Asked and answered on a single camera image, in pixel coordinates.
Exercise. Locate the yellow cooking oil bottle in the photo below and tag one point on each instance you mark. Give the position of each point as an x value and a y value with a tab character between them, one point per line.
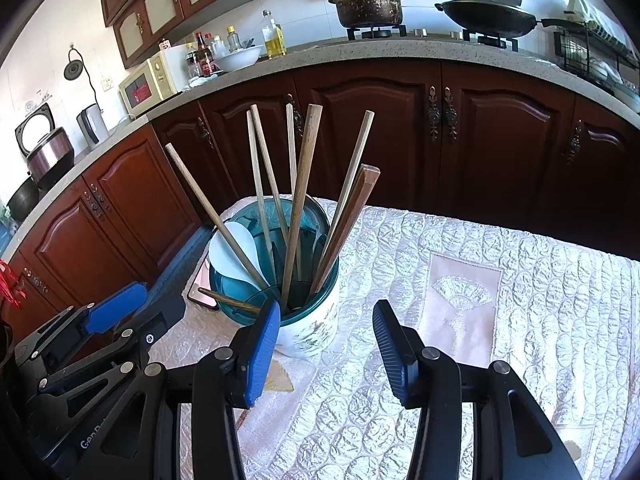
274	42

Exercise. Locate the thick round-ended wooden chopstick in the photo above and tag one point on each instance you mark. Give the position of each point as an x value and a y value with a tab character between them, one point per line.
306	170

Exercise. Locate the blue plastic bag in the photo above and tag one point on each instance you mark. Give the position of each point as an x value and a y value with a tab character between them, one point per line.
7	225

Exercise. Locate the black wok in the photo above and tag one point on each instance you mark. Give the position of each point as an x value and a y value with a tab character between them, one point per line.
490	17

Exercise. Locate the open rice cooker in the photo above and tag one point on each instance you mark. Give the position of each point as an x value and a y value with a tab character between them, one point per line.
50	160

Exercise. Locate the clear bottle with yellow cap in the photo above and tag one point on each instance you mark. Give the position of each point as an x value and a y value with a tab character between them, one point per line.
233	40

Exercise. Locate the pale stacked bowls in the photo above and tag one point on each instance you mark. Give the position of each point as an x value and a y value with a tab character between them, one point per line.
627	91

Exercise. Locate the dark wooden base cabinet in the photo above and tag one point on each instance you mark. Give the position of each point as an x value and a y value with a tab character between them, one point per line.
375	135

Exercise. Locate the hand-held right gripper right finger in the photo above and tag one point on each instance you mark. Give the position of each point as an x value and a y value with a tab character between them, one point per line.
395	355

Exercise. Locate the wooden wall cabinet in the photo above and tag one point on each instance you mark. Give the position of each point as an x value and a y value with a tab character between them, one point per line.
150	10

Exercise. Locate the speckled stone kitchen countertop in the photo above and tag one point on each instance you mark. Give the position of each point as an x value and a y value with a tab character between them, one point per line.
400	50

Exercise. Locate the white floral utensil holder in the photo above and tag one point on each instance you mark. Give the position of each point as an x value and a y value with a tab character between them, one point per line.
310	330

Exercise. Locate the dark brown wooden chopstick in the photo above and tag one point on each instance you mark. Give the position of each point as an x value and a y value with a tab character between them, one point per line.
225	299
356	210
347	210

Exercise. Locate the white plastic bag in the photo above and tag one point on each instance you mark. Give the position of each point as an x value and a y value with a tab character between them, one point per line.
580	7

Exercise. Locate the grey electric kettle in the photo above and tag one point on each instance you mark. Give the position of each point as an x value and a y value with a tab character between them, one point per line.
92	125

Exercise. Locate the dark sauce bottle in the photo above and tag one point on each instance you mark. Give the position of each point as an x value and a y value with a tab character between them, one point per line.
204	60

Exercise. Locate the cream microwave oven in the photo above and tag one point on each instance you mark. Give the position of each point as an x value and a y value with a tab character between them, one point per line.
145	92

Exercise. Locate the gas stove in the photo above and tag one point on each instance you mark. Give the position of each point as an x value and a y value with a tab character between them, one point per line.
435	34

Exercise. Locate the wall socket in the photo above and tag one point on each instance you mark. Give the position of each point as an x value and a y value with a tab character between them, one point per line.
107	84

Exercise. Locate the white rag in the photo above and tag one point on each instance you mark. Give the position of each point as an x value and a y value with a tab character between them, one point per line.
202	80

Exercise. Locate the stained metal pot with lid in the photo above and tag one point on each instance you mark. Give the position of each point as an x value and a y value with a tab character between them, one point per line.
370	10

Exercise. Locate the black round wall hanger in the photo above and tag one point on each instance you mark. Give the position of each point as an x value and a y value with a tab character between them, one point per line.
73	69

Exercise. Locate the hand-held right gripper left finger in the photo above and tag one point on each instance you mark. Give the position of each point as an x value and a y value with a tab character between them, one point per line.
260	355

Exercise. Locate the white plastic spoon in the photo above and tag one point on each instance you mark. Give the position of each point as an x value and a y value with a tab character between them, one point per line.
225	260

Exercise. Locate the quilted white pink tablecloth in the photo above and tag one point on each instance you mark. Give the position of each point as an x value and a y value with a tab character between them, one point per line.
550	310

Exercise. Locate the black pot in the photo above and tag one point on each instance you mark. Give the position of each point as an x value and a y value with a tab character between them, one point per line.
22	200

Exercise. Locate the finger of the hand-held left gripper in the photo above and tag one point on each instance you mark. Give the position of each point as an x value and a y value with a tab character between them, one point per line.
160	320
117	307

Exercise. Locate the white bowl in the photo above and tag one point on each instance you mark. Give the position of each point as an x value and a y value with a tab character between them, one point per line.
240	60

